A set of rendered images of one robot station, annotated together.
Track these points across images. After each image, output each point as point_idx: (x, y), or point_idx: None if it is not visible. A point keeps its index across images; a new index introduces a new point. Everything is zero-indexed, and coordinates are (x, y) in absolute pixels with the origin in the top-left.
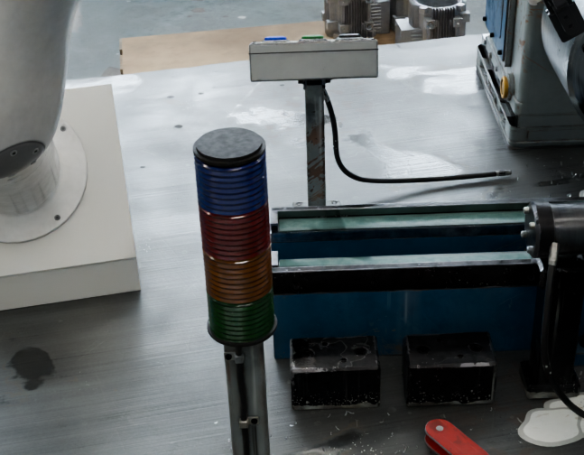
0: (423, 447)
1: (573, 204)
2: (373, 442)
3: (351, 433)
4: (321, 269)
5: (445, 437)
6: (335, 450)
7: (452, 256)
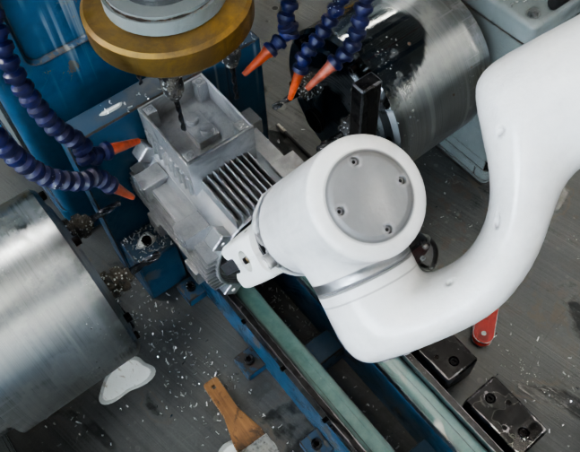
0: (494, 343)
1: None
2: (516, 372)
3: (521, 390)
4: (489, 438)
5: (488, 325)
6: (542, 389)
7: (385, 364)
